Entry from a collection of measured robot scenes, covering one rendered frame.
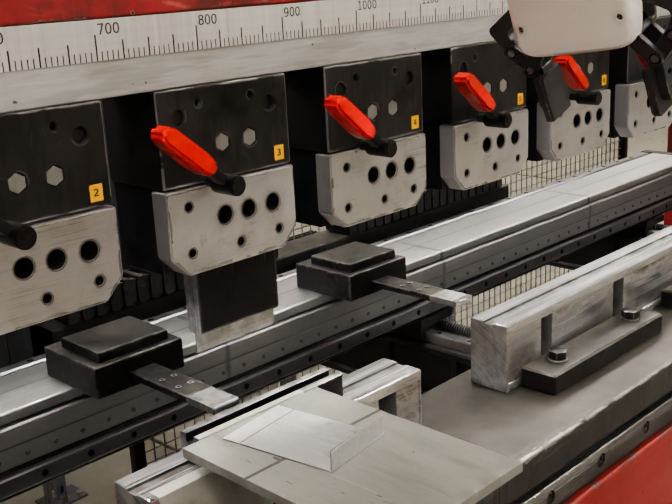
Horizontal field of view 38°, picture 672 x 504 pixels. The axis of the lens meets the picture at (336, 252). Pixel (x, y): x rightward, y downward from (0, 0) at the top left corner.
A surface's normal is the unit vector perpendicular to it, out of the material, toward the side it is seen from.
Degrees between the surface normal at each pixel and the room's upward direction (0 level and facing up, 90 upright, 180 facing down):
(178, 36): 90
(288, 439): 0
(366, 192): 90
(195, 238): 90
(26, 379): 0
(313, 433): 0
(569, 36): 107
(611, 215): 90
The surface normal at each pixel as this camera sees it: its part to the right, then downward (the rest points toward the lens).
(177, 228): 0.72, 0.16
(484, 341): -0.70, 0.23
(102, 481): -0.05, -0.96
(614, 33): -0.58, 0.52
